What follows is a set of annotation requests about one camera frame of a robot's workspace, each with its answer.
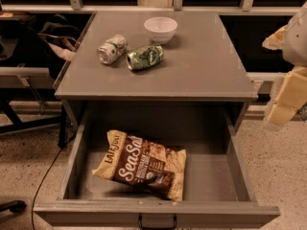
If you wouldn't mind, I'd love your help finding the dark bag with strap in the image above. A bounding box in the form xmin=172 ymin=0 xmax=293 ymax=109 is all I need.
xmin=36 ymin=13 xmax=83 ymax=80

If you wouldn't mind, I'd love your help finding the black floor cable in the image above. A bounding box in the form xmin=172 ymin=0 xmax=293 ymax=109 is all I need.
xmin=30 ymin=132 xmax=78 ymax=230

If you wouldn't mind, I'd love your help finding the grey cabinet counter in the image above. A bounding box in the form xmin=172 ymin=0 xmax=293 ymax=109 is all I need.
xmin=56 ymin=11 xmax=257 ymax=149

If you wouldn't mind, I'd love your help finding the white bowl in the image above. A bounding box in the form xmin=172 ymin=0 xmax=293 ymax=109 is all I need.
xmin=144 ymin=16 xmax=177 ymax=44

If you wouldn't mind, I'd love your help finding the black chair base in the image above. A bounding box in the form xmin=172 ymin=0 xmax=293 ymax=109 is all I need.
xmin=0 ymin=200 xmax=26 ymax=214

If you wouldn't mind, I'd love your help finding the metal window railing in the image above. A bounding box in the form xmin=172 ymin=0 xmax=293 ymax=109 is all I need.
xmin=0 ymin=0 xmax=307 ymax=16

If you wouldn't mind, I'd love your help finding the dark green soda can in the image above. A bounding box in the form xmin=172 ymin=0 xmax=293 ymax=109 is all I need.
xmin=127 ymin=43 xmax=164 ymax=71

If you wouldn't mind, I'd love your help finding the white green soda can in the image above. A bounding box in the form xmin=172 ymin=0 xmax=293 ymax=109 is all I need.
xmin=97 ymin=34 xmax=128 ymax=65

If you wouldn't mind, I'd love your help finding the open grey top drawer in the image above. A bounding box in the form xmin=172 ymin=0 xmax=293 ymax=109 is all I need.
xmin=35 ymin=104 xmax=280 ymax=230

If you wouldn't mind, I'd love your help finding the brown sea salt chip bag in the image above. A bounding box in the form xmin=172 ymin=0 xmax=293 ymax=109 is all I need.
xmin=92 ymin=130 xmax=187 ymax=201

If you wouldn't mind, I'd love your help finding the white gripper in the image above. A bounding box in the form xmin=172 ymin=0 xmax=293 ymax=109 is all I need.
xmin=262 ymin=2 xmax=307 ymax=127

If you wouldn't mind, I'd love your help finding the black drawer handle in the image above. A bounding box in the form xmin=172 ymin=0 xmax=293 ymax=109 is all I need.
xmin=138 ymin=215 xmax=177 ymax=230

